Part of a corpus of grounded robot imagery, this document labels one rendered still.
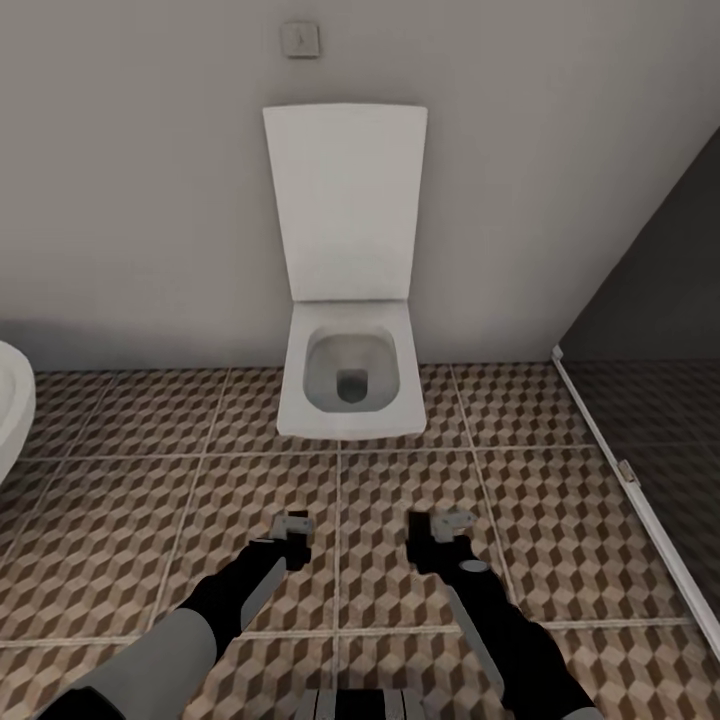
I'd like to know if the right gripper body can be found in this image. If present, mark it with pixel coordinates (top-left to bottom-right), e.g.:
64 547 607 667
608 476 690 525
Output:
414 535 472 575

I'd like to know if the mousetrap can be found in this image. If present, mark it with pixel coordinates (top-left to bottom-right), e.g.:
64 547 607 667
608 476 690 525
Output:
408 511 433 543
287 511 308 544

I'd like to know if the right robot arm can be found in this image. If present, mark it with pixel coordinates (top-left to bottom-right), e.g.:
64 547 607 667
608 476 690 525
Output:
405 512 606 720

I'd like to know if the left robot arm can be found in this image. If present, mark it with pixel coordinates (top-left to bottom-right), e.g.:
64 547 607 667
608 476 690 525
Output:
31 515 317 720

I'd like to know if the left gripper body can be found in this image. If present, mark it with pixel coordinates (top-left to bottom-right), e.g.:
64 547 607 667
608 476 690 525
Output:
279 539 306 571

